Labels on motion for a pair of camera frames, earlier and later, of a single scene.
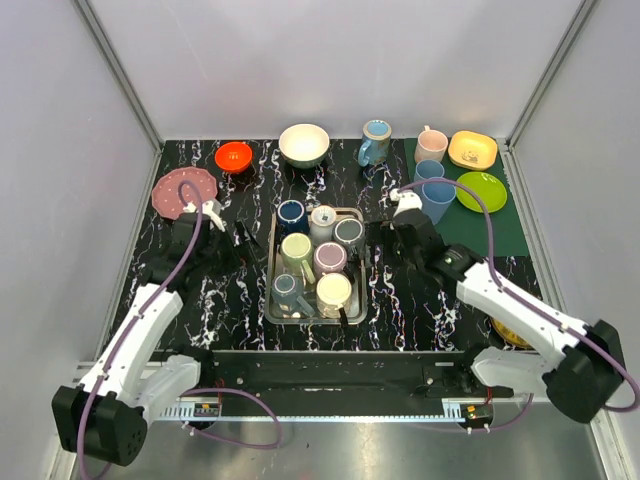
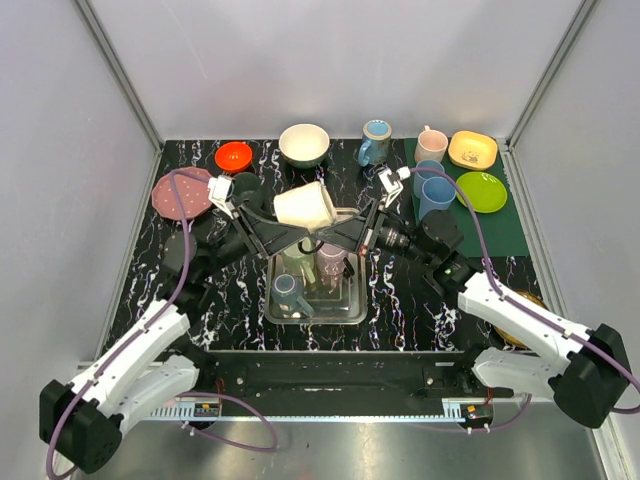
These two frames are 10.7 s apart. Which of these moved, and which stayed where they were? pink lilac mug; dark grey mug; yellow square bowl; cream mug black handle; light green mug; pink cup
Moved: cream mug black handle; dark grey mug
Stayed: yellow square bowl; pink cup; light green mug; pink lilac mug
